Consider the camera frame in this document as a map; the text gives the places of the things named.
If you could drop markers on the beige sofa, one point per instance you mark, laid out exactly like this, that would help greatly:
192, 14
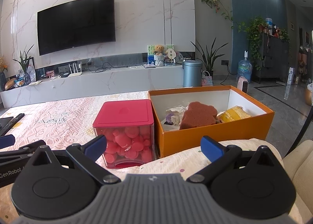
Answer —
300, 165

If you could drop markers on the pink heater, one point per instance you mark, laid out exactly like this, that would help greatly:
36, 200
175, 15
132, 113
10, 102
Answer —
242, 84

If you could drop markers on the orange cardboard box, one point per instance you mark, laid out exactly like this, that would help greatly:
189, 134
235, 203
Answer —
195, 138

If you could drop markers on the dark sideboard cabinet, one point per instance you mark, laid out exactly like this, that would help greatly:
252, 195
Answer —
273, 60

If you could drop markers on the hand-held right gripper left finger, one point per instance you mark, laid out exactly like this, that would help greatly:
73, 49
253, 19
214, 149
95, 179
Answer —
95, 146

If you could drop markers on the pink lace tablecloth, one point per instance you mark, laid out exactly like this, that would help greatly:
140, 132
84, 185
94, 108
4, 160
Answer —
61, 116

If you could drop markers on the black remote control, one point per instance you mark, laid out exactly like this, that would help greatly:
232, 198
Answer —
14, 120

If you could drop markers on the grey set-top box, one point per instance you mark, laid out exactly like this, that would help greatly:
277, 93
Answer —
149, 66

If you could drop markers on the red lidded clear container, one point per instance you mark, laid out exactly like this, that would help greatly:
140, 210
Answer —
124, 113

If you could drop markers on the black flat box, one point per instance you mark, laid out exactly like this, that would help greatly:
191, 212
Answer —
5, 121

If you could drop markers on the gold round vase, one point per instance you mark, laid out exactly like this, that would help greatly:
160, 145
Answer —
309, 96

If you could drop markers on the teddy bear bouquet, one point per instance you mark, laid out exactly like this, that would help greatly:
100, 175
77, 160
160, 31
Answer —
159, 49

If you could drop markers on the small potted plant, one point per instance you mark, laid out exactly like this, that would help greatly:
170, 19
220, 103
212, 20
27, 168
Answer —
24, 62

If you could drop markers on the dried yellow flowers vase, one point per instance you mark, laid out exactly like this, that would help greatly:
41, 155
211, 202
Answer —
3, 63

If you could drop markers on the white router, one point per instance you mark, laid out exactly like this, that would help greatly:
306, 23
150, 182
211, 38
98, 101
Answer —
75, 74

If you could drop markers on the pink photo card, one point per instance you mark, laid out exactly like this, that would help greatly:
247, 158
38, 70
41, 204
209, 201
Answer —
50, 74

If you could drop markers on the trailing pothos plant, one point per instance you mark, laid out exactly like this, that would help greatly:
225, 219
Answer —
254, 33

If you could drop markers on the brown sponge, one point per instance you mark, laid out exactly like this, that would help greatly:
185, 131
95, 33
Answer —
198, 115

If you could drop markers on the woven basket bag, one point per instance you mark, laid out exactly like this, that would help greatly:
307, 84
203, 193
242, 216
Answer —
207, 80

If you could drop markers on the blue-grey trash can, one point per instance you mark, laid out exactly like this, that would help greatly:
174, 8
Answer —
192, 74

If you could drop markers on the long-leaved potted plant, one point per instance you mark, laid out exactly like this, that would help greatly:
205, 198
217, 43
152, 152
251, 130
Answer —
210, 55

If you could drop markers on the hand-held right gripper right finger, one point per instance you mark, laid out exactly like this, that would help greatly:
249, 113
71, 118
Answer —
210, 148

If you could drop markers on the yellow packet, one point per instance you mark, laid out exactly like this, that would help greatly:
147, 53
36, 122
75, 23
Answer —
234, 115

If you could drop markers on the round paper fan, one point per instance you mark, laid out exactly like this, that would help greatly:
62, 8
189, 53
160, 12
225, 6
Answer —
170, 52

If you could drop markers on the hanging vine plant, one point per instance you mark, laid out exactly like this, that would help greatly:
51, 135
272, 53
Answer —
215, 1

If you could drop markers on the white television cabinet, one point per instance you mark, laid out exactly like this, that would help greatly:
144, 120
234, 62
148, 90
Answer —
97, 84

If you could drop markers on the polka dot pillow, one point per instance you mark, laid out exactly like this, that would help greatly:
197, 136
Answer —
181, 160

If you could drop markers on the black television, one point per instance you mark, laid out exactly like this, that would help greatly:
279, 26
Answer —
75, 24

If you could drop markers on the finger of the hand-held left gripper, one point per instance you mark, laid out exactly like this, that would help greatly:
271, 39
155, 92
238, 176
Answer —
17, 155
6, 140

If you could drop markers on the clear bag with white cloth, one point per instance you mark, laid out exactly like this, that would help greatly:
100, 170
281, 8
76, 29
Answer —
176, 111

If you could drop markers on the blue water jug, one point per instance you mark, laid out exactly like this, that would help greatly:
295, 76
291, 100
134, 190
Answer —
245, 69

